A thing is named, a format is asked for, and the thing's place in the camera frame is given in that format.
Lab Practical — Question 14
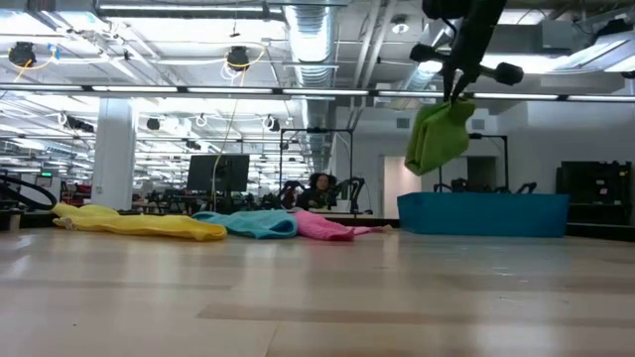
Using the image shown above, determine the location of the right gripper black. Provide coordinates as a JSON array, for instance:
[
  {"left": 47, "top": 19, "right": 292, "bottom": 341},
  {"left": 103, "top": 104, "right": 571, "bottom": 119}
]
[{"left": 409, "top": 0, "right": 525, "bottom": 103}]

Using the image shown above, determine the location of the green microfiber towel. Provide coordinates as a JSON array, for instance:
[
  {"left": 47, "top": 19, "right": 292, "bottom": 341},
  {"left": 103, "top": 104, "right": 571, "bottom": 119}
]
[{"left": 404, "top": 97, "right": 476, "bottom": 178}]

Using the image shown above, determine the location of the pink microfiber towel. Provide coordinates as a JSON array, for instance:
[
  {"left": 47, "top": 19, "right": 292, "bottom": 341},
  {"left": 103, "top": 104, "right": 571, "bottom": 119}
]
[{"left": 292, "top": 210, "right": 393, "bottom": 243}]

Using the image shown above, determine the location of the light blue microfiber towel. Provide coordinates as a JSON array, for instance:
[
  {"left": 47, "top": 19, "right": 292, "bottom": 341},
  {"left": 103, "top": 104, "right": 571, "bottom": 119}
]
[{"left": 191, "top": 208, "right": 299, "bottom": 240}]

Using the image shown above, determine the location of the yellow microfiber towel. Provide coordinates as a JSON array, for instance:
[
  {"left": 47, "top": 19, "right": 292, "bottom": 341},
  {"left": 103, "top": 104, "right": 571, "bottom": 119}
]
[{"left": 52, "top": 201, "right": 228, "bottom": 243}]

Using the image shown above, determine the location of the dark blue bin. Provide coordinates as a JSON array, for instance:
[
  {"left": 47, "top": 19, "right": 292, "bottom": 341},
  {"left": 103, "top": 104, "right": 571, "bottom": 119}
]
[{"left": 396, "top": 191, "right": 571, "bottom": 238}]

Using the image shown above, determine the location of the person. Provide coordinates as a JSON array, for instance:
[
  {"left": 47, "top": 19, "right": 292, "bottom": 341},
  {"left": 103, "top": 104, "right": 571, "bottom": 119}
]
[{"left": 296, "top": 172, "right": 338, "bottom": 212}]

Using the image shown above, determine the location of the black cabinet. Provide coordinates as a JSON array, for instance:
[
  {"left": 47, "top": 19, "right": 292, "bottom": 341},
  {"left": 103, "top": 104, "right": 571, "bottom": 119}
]
[{"left": 555, "top": 160, "right": 634, "bottom": 227}]

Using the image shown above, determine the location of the long light strip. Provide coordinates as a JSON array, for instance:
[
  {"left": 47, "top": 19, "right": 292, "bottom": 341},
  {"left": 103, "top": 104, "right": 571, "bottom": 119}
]
[{"left": 0, "top": 82, "right": 635, "bottom": 103}]

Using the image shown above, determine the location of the black flat monitor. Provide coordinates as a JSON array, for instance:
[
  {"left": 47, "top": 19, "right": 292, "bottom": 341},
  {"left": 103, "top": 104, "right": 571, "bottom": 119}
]
[{"left": 187, "top": 154, "right": 251, "bottom": 193}]

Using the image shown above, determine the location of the white pillar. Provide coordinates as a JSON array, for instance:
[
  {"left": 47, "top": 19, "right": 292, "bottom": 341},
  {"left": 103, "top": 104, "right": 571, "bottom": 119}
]
[{"left": 90, "top": 97, "right": 138, "bottom": 212}]

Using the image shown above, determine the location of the black gantry frame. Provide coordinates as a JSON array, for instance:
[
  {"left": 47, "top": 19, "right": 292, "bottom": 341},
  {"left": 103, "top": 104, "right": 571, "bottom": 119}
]
[
  {"left": 279, "top": 127, "right": 355, "bottom": 214},
  {"left": 468, "top": 132, "right": 510, "bottom": 193}
]

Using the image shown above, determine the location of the silver ventilation duct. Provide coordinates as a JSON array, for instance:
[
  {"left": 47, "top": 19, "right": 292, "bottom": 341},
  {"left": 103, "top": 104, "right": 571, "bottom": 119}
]
[{"left": 282, "top": 3, "right": 341, "bottom": 175}]

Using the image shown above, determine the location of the black aluminium table frame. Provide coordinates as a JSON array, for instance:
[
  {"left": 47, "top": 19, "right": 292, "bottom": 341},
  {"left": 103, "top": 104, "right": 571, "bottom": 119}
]
[{"left": 0, "top": 210, "right": 635, "bottom": 243}]

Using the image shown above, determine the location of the black hanging cable reel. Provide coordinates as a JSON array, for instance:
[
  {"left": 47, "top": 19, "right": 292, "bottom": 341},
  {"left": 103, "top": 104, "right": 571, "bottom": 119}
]
[
  {"left": 7, "top": 41, "right": 39, "bottom": 68},
  {"left": 226, "top": 45, "right": 251, "bottom": 72}
]

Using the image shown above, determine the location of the black looped cable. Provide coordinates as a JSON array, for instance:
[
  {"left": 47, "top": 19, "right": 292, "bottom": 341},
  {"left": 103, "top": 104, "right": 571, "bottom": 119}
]
[{"left": 0, "top": 174, "right": 59, "bottom": 212}]

